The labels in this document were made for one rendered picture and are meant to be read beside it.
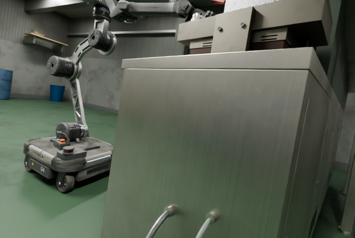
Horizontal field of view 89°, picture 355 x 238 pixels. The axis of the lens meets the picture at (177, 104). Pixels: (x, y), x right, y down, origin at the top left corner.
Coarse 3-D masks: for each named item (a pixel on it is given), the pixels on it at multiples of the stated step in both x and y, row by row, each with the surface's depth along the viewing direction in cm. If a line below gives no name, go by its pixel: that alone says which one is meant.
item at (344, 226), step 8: (352, 144) 198; (352, 152) 194; (352, 160) 194; (352, 168) 128; (352, 176) 128; (344, 184) 198; (352, 184) 127; (344, 192) 196; (352, 192) 127; (352, 200) 127; (344, 208) 129; (352, 208) 126; (344, 216) 129; (352, 216) 126; (344, 224) 128; (352, 224) 126; (344, 232) 127
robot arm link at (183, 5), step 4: (180, 4) 81; (184, 4) 80; (188, 4) 80; (184, 8) 81; (188, 8) 80; (192, 8) 81; (188, 12) 81; (188, 16) 83; (184, 20) 83; (188, 20) 84
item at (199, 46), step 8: (256, 32) 45; (264, 32) 43; (272, 32) 42; (280, 32) 41; (288, 32) 41; (192, 40) 59; (200, 40) 57; (208, 40) 55; (256, 40) 45; (264, 40) 44; (272, 40) 42; (280, 40) 41; (288, 40) 42; (192, 48) 59; (200, 48) 57; (208, 48) 55; (256, 48) 45; (264, 48) 43; (272, 48) 42; (280, 48) 41
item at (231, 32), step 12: (228, 12) 47; (240, 12) 45; (252, 12) 43; (216, 24) 50; (228, 24) 47; (240, 24) 44; (252, 24) 44; (216, 36) 49; (228, 36) 47; (240, 36) 44; (216, 48) 49; (228, 48) 46; (240, 48) 44
